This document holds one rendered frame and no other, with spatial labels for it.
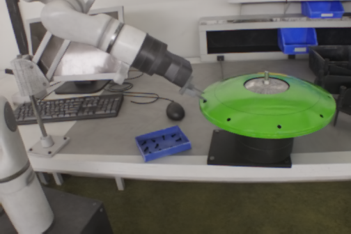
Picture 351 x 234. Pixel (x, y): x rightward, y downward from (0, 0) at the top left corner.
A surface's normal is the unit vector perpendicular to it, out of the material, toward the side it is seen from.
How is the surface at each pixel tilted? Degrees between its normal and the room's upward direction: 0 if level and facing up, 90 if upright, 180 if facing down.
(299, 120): 24
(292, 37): 90
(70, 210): 0
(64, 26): 114
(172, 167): 90
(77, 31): 109
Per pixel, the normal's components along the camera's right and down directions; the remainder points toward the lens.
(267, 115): -0.19, -0.68
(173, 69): -0.25, 0.25
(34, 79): 0.19, 0.40
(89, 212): -0.10, -0.90
